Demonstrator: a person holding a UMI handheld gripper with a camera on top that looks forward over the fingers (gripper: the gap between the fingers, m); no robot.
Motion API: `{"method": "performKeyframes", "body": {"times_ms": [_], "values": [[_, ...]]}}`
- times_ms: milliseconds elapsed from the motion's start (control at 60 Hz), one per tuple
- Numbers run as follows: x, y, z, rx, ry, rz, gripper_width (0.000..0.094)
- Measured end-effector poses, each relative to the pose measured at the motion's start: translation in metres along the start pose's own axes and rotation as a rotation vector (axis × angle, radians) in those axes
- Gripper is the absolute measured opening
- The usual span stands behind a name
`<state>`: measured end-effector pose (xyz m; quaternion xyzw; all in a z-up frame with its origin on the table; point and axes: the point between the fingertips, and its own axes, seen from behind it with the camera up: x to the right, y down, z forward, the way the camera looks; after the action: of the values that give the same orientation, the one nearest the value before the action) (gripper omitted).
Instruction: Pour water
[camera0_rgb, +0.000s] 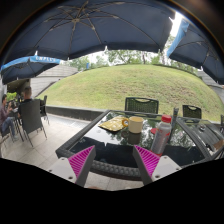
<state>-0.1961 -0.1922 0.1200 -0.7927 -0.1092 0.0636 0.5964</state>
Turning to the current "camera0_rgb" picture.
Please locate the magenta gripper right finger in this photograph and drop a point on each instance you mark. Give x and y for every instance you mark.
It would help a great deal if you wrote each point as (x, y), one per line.
(151, 166)

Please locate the dark wicker chair right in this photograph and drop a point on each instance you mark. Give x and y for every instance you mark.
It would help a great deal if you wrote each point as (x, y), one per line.
(192, 111)

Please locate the seated person dark shirt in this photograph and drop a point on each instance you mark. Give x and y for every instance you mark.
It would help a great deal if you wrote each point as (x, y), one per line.
(27, 96)

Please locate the large navy umbrella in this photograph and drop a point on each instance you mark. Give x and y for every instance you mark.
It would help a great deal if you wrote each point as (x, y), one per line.
(68, 29)

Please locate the yellow snack packet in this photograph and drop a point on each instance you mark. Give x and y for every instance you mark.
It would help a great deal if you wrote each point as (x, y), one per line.
(115, 124)

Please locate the black wicker glass-top table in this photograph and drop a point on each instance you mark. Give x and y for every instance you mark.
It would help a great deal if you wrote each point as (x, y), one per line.
(114, 149)

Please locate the cream ceramic mug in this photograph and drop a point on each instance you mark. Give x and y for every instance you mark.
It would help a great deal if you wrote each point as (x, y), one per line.
(135, 124)

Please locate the dark chair far left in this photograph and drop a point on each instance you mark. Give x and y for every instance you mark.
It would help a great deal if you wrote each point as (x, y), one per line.
(43, 109)

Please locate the grey wicker chair left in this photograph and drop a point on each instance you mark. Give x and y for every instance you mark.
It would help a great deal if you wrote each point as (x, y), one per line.
(31, 118)

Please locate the dark wicker chair centre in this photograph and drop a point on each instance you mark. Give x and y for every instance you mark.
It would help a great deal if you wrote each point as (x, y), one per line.
(138, 104)

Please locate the seated person maroon shirt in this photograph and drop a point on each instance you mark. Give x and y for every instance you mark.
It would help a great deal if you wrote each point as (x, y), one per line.
(5, 121)

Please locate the blue umbrella left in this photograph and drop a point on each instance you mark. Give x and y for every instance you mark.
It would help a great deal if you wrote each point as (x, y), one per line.
(26, 67)

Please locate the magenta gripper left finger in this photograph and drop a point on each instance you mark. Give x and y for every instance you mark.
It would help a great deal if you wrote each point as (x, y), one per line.
(75, 168)

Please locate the navy umbrella right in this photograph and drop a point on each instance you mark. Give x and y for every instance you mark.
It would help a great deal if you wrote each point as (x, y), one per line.
(192, 47)

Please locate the dark wicker chair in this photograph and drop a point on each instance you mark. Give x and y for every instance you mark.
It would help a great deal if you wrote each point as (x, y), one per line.
(192, 111)
(138, 104)

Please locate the clear bottle red cap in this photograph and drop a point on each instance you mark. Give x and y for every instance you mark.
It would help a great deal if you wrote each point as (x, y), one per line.
(161, 135)

